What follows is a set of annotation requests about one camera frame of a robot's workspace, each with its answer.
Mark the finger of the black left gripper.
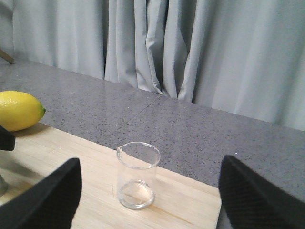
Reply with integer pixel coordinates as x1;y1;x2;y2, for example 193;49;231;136
0;126;15;151

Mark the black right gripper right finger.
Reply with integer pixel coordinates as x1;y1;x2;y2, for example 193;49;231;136
219;155;305;229

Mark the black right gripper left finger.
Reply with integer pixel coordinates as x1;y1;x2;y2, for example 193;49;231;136
0;158;82;229

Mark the steel double jigger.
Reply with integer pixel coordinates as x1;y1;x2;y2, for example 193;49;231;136
0;175;8;197

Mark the small glass beaker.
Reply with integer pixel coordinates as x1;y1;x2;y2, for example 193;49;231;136
116;142;161;210

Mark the yellow lemon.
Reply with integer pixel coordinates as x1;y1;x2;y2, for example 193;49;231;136
0;91;46;132

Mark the wooden cutting board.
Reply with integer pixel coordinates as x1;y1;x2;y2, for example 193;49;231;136
0;123;222;229

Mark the wooden stick in background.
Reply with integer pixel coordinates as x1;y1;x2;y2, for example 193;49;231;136
0;49;14;64

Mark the grey curtain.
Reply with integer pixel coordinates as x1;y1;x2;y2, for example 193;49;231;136
0;0;305;130

